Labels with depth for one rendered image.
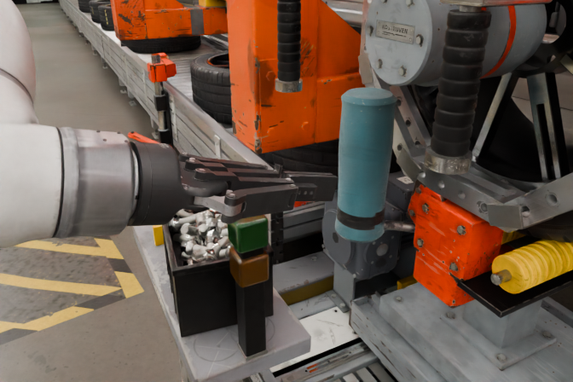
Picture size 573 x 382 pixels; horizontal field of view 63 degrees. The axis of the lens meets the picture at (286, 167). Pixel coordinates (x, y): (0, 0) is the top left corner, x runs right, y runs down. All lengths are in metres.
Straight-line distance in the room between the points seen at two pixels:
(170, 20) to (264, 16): 1.96
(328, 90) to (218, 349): 0.67
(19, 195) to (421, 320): 0.89
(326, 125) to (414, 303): 0.46
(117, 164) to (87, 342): 1.08
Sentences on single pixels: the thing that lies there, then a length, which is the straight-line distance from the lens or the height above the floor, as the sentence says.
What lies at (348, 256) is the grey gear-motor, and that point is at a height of 0.30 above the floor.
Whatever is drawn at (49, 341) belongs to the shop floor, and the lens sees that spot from 1.48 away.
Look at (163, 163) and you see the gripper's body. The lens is 0.41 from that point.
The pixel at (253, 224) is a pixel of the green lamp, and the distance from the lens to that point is 0.54.
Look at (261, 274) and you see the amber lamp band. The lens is 0.58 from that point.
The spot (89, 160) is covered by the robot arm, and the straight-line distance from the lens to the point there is 0.39.
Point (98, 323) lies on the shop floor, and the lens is 1.49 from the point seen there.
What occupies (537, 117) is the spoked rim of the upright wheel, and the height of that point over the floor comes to 0.72.
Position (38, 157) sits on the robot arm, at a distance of 0.38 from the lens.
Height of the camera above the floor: 0.93
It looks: 24 degrees down
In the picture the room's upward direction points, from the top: straight up
